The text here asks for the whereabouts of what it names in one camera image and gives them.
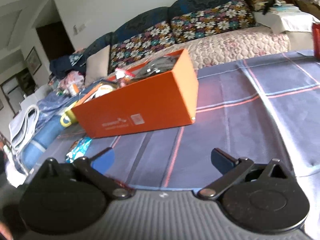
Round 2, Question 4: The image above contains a beige pillow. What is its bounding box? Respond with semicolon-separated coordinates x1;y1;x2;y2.
85;45;110;86

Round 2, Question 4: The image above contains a floral cushion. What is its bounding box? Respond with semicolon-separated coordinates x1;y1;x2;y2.
108;21;175;73
170;0;256;43

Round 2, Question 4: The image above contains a right floral cushion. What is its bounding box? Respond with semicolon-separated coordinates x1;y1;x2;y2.
170;0;256;43

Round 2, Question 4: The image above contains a plaid blue tablecloth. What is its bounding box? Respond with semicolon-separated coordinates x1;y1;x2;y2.
37;49;320;190

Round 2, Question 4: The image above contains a blue rolled mat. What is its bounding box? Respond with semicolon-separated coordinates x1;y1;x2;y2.
21;115;65;171

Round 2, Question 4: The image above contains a yellow green mug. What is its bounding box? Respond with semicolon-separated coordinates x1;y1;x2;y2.
60;109;78;128

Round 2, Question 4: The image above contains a silver black snack bag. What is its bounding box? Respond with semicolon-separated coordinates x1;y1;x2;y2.
134;56;178;80

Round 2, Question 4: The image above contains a left floral cushion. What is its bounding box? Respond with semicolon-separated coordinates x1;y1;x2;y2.
108;21;175;73

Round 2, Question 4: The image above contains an orange cardboard box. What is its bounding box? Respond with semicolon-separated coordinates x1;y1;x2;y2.
72;49;199;138

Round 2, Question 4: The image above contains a red broad bean snack packet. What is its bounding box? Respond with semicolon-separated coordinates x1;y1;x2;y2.
114;68;135;87

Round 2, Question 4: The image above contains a red can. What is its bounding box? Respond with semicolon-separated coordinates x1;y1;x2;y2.
312;23;320;60

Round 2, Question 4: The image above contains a blue cookie snack packet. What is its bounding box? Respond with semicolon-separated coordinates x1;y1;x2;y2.
65;137;92;163

